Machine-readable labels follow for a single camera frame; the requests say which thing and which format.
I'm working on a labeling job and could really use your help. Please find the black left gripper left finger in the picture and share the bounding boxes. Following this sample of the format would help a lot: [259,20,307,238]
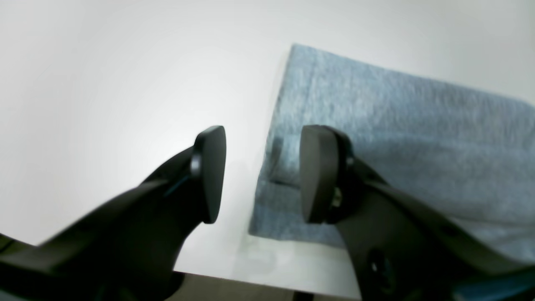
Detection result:
[1,125,226,301]

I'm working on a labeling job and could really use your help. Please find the grey T-shirt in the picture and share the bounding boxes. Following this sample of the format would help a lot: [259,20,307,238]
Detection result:
[248,44,535,263]

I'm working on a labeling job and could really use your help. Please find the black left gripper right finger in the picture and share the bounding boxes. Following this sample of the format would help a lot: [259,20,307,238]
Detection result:
[300,125,535,301]

